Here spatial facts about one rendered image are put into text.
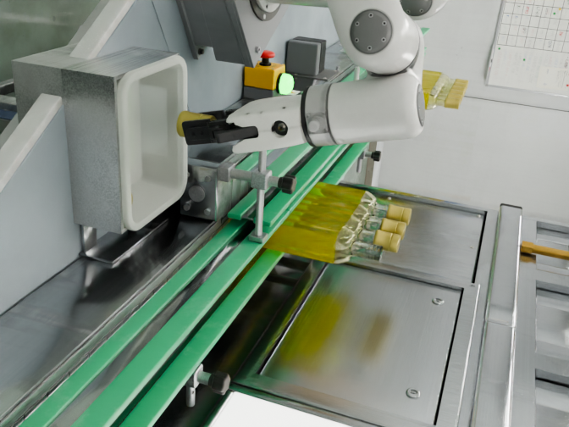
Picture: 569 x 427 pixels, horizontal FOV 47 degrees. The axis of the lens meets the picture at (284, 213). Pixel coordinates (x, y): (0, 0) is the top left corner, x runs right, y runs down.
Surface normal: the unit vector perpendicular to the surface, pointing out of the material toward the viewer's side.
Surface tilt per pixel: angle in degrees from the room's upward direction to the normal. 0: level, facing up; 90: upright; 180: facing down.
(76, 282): 90
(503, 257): 90
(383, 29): 81
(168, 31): 0
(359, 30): 99
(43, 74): 90
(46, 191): 0
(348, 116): 92
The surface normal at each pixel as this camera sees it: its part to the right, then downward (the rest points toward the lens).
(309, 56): -0.34, 0.39
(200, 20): -0.32, 0.79
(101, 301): 0.07, -0.90
